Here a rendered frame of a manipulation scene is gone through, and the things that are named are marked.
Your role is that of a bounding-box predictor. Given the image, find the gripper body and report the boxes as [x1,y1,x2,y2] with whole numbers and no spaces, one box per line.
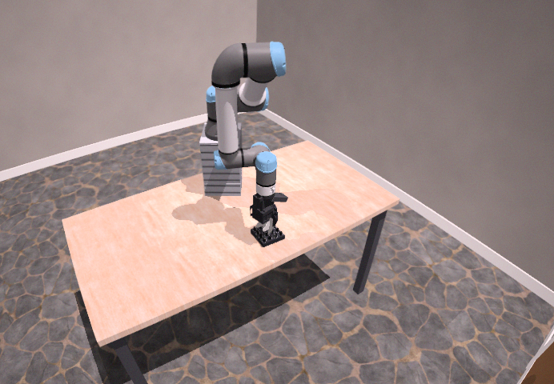
[250,192,277,224]

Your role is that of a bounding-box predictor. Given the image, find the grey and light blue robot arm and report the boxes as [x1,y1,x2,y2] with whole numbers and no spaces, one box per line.
[205,42,288,202]

